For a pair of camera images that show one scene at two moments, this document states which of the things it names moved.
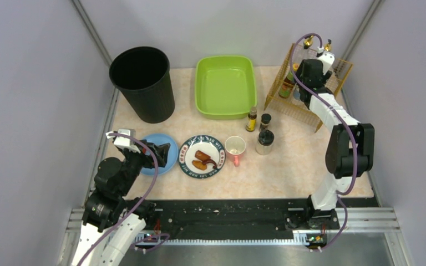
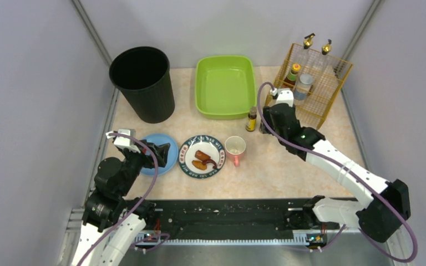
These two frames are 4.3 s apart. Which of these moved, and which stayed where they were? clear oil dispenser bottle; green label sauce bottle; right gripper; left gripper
Moved: right gripper
Stayed: green label sauce bottle; clear oil dispenser bottle; left gripper
